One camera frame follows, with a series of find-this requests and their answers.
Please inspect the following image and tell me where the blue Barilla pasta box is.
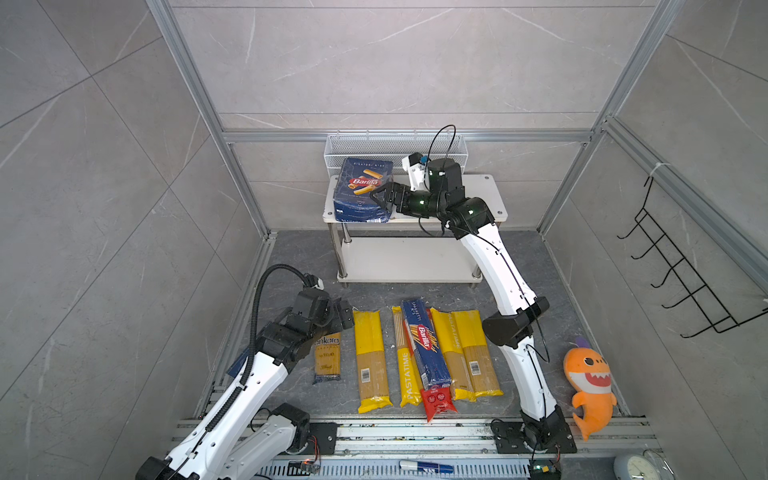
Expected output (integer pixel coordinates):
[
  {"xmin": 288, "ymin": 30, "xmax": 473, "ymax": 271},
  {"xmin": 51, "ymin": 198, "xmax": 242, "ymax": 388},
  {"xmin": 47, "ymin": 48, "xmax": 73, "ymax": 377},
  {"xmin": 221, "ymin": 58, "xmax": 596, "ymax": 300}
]
[{"xmin": 333, "ymin": 157, "xmax": 393, "ymax": 223}]

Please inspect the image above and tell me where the white two-tier shelf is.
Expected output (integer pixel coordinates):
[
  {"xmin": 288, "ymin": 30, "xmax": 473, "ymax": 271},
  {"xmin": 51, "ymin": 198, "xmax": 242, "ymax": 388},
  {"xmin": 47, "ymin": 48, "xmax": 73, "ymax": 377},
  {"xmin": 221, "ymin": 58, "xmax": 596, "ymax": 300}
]
[{"xmin": 322, "ymin": 175, "xmax": 482, "ymax": 285}]

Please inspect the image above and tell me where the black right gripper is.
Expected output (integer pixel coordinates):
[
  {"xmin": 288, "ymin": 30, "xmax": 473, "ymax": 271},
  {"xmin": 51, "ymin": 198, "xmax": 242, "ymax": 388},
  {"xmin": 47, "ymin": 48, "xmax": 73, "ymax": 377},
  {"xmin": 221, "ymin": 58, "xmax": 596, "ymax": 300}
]
[{"xmin": 370, "ymin": 183, "xmax": 447, "ymax": 221}]

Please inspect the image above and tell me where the black wire hook rack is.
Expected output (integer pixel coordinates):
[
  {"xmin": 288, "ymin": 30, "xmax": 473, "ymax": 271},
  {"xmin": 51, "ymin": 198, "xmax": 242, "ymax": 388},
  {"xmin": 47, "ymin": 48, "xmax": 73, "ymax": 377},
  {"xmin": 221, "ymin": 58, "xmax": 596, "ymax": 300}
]
[{"xmin": 616, "ymin": 176, "xmax": 767, "ymax": 339}]

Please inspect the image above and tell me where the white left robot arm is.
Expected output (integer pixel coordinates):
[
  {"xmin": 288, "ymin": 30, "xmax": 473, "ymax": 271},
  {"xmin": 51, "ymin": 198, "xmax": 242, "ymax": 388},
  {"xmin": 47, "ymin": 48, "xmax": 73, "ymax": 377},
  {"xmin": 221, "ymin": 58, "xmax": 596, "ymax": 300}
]
[{"xmin": 136, "ymin": 264, "xmax": 354, "ymax": 479}]

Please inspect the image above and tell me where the red spaghetti bag with window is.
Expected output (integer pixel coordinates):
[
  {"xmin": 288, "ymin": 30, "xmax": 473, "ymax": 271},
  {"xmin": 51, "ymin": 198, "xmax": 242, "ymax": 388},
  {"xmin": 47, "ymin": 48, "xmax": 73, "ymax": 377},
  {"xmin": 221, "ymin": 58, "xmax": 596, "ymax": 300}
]
[{"xmin": 420, "ymin": 387, "xmax": 457, "ymax": 422}]

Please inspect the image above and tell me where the white alarm clock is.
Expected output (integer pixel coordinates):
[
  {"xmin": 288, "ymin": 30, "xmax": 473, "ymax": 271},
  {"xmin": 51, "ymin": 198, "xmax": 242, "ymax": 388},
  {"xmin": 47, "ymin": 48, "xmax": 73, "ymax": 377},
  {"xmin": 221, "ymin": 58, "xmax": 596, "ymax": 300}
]
[{"xmin": 613, "ymin": 454, "xmax": 675, "ymax": 480}]

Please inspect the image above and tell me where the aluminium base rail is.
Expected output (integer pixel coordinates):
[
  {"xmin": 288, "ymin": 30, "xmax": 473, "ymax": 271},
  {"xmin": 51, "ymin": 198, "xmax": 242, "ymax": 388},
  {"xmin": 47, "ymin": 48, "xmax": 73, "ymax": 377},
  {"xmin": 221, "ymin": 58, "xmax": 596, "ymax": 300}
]
[{"xmin": 170, "ymin": 383, "xmax": 661, "ymax": 480}]

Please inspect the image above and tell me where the blue hardcover book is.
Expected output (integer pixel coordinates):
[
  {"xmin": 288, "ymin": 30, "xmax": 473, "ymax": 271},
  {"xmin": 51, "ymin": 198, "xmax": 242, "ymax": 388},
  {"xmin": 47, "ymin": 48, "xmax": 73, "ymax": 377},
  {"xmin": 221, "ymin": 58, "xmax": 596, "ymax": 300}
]
[{"xmin": 227, "ymin": 347, "xmax": 251, "ymax": 379}]

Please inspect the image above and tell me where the blue Barilla spaghetti bag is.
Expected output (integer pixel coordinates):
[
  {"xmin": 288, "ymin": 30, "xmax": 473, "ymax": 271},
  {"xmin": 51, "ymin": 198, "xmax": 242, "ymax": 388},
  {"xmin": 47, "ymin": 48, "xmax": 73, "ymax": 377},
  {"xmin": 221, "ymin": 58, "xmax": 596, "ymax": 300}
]
[{"xmin": 400, "ymin": 298, "xmax": 452, "ymax": 390}]

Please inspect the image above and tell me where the white wire mesh basket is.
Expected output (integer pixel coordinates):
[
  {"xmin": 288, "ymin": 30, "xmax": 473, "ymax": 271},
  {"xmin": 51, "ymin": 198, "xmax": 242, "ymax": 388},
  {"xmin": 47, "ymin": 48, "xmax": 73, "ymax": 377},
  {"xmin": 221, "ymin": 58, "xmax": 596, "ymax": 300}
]
[{"xmin": 324, "ymin": 132, "xmax": 469, "ymax": 176}]

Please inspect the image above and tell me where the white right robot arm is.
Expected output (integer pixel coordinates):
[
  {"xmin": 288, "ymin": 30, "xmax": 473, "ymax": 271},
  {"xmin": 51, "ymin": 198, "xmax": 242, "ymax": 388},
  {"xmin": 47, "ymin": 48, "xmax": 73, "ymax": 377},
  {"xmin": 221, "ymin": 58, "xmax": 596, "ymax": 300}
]
[{"xmin": 370, "ymin": 153, "xmax": 566, "ymax": 452}]

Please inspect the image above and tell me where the blue white marker pen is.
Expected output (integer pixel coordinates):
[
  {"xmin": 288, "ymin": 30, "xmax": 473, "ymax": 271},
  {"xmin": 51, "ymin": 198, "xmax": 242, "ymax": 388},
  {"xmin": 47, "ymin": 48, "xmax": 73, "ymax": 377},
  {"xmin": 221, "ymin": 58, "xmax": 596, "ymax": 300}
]
[{"xmin": 399, "ymin": 460, "xmax": 455, "ymax": 475}]

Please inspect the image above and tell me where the yellow Pastatime spaghetti bag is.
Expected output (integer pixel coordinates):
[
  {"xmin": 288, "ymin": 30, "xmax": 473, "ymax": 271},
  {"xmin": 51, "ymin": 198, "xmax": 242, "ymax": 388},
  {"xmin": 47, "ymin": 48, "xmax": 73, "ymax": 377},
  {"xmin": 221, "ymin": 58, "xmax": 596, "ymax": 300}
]
[{"xmin": 392, "ymin": 306, "xmax": 422, "ymax": 408}]

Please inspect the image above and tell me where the orange shark plush toy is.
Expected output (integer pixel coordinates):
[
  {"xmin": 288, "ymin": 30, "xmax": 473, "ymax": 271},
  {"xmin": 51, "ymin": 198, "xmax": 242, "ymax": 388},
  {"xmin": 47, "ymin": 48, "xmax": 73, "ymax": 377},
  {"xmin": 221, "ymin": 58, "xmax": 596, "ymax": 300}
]
[{"xmin": 563, "ymin": 337, "xmax": 618, "ymax": 441}]

